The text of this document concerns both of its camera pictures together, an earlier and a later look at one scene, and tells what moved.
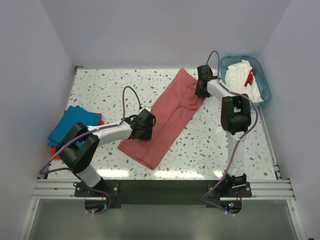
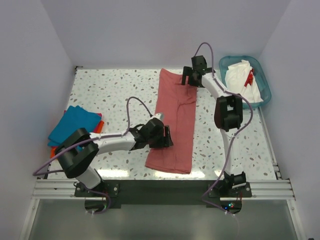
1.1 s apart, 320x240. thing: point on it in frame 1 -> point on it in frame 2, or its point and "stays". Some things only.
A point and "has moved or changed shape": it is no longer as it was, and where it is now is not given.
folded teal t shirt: x=73 y=115 stays
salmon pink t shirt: x=173 y=108 has moved or changed shape
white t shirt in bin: x=239 y=79 stays
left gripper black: x=147 y=135 -> x=165 y=141
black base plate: x=159 y=193 stays
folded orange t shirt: x=54 y=153 stays
